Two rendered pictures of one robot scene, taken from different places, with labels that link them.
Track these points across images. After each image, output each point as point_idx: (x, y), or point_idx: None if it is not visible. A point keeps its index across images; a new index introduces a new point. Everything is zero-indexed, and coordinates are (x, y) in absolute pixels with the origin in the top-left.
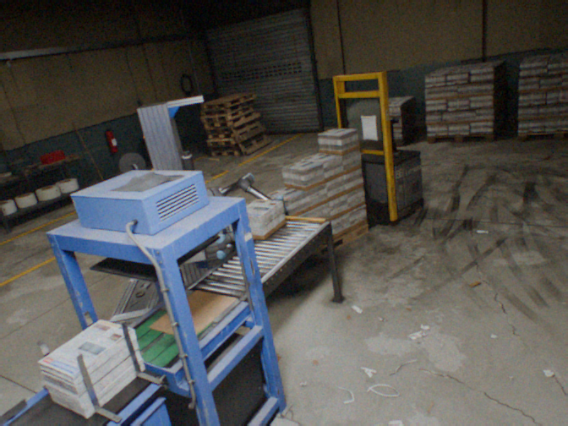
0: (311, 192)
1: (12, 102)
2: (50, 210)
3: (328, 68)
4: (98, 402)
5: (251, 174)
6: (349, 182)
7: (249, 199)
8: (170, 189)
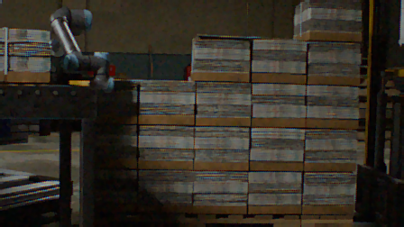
0: (207, 87)
1: (91, 4)
2: (76, 131)
3: None
4: None
5: (87, 12)
6: (318, 105)
7: None
8: None
